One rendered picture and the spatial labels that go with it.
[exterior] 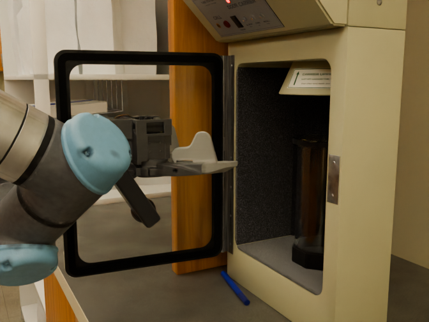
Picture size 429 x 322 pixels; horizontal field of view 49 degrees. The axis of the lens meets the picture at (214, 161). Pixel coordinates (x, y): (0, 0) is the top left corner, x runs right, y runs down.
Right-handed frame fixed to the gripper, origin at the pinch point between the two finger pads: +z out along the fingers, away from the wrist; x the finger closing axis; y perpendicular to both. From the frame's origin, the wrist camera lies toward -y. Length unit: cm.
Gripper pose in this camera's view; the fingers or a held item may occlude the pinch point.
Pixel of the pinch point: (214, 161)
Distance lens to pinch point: 74.5
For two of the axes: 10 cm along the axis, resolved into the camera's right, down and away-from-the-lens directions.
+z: 8.8, -0.8, 4.7
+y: 0.0, -9.9, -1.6
